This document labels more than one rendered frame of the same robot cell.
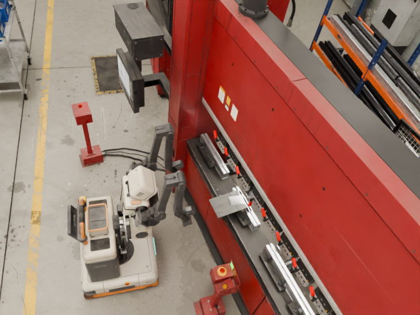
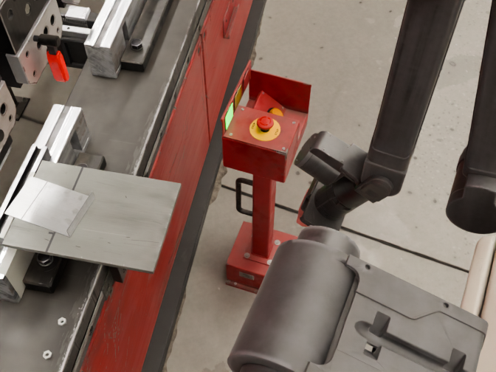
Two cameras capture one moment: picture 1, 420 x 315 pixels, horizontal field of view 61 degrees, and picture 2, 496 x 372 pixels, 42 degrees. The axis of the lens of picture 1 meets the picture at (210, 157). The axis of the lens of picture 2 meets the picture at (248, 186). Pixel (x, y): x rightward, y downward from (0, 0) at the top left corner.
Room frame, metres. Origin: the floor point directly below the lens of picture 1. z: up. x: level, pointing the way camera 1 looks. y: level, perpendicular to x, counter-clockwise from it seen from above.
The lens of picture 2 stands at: (1.85, 0.40, 1.95)
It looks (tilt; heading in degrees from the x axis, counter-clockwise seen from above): 55 degrees down; 225
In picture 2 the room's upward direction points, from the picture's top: straight up
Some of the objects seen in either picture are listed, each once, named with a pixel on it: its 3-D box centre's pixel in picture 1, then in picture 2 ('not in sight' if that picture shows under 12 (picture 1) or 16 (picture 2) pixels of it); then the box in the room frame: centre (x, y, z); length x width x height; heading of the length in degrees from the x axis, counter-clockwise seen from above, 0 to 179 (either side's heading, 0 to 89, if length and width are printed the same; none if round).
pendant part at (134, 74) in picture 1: (131, 80); not in sight; (2.39, 0.79, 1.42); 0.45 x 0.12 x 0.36; 34
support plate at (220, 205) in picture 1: (227, 204); (94, 214); (1.61, -0.21, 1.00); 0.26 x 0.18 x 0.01; 124
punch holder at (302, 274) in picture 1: (307, 270); not in sight; (1.04, -0.76, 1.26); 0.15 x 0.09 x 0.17; 34
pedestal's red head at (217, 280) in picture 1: (224, 278); (266, 122); (1.09, -0.29, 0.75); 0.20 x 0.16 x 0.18; 26
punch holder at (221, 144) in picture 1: (225, 140); not in sight; (2.04, -0.10, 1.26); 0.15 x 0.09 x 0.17; 34
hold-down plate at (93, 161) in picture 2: (237, 210); (67, 218); (1.63, -0.31, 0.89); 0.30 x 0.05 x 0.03; 34
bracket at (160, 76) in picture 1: (159, 89); not in sight; (2.62, 0.61, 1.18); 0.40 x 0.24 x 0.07; 34
